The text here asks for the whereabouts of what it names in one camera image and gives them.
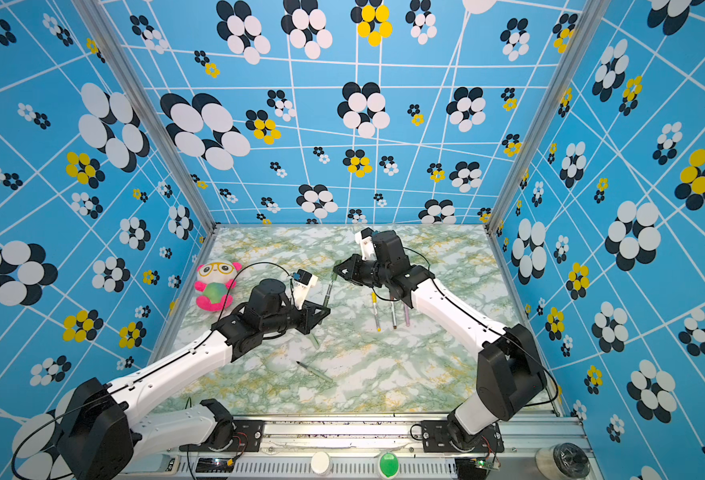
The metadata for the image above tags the right aluminium corner post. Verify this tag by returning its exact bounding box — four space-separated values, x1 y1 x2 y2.
487 0 610 236

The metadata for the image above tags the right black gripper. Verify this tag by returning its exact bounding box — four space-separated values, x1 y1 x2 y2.
334 256 394 288

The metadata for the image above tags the pink pen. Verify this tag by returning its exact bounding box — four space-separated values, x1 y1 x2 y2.
403 304 411 328

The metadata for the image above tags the aluminium front rail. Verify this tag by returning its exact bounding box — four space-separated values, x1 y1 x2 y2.
116 414 603 479

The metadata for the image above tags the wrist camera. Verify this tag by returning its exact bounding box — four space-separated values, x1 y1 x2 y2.
290 269 318 310
354 227 376 261

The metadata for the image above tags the left aluminium corner post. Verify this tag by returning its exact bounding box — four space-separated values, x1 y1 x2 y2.
74 1 216 236

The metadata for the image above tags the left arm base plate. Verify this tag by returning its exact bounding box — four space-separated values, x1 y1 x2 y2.
180 418 266 453

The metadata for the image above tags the green push button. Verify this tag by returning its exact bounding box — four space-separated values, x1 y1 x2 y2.
376 452 400 480

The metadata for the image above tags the pink green plush toy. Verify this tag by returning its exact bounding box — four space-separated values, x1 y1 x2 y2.
194 262 244 312

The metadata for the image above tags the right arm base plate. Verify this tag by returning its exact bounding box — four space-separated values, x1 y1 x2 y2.
418 420 505 455

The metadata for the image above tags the white pen brown end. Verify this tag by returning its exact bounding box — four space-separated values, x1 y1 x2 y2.
389 300 398 330

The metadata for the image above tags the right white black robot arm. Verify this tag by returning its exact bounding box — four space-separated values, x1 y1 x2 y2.
334 228 548 451

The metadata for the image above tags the dark green gel pen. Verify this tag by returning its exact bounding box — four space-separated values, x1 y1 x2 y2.
296 361 334 383

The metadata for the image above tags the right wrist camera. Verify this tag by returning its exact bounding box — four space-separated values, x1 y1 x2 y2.
354 227 376 261

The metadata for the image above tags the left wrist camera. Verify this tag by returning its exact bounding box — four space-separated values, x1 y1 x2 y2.
290 269 318 310

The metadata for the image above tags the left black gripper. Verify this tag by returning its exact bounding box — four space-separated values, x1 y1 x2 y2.
262 298 332 336

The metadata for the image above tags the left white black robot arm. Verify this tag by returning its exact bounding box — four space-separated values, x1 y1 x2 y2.
54 279 330 479

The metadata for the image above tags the aluminium corner post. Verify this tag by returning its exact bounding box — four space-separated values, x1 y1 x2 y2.
487 0 610 236
74 1 216 236

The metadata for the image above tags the white push button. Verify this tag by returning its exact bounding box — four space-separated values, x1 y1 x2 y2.
310 451 332 476

